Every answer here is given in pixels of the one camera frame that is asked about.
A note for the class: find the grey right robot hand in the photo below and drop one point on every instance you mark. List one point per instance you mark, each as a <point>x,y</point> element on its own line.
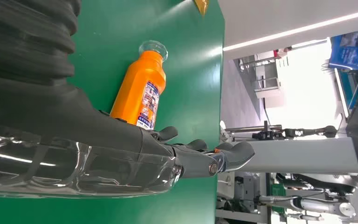
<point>83,145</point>

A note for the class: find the yellow film-wrapped cardboard box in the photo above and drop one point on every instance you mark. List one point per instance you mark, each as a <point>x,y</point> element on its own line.
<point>202,4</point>

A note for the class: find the black jointed rod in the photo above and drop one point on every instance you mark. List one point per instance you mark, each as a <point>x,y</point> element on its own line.
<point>290,133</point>

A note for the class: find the blue poster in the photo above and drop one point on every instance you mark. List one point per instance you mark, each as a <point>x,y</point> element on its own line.
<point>355,49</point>

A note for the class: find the white pedestal machine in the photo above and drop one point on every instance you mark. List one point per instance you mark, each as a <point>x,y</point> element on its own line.
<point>290,156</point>

